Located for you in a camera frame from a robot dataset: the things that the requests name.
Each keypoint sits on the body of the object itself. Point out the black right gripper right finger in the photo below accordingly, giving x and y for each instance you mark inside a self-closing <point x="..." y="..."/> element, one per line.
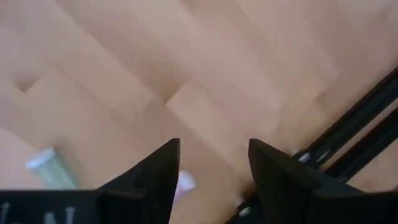
<point x="280" y="186"/>

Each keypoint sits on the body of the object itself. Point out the black aluminium table frame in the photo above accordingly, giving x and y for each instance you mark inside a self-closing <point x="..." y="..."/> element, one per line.
<point x="357" y="124"/>

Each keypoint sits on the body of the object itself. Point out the pink pill bottle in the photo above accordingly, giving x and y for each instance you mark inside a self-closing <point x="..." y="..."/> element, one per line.
<point x="185" y="183"/>

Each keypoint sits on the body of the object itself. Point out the teal pill bottle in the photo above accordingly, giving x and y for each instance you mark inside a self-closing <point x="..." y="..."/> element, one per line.
<point x="53" y="171"/>

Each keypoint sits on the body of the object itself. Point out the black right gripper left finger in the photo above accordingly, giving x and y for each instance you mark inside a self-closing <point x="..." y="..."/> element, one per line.
<point x="149" y="186"/>

